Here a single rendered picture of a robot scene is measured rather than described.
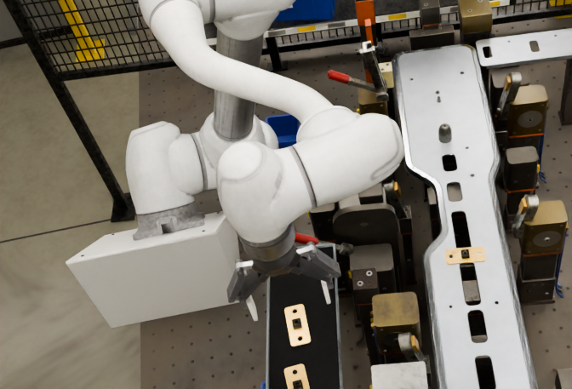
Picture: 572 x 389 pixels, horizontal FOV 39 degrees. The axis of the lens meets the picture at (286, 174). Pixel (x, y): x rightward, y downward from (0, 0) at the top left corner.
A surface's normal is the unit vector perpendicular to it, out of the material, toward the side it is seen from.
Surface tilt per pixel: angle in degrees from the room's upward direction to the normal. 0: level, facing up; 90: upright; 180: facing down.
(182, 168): 49
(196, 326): 0
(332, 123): 9
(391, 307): 0
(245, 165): 14
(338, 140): 3
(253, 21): 106
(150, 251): 90
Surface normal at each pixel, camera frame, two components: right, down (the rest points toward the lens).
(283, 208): 0.42, 0.62
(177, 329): -0.17, -0.62
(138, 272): 0.12, 0.76
